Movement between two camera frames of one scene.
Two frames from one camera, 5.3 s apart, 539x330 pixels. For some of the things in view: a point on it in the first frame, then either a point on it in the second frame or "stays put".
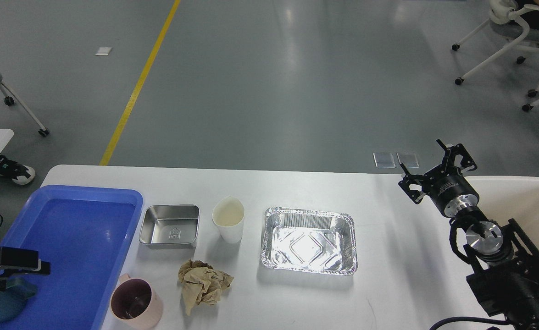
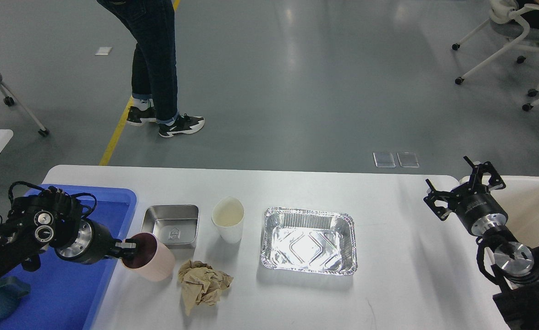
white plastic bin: (536, 203) stays put
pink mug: (135, 304) → (152, 261)
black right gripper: (450, 191) → (472, 202)
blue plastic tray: (87, 234) stays put
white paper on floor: (103, 51) stays put
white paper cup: (228, 213) stays put
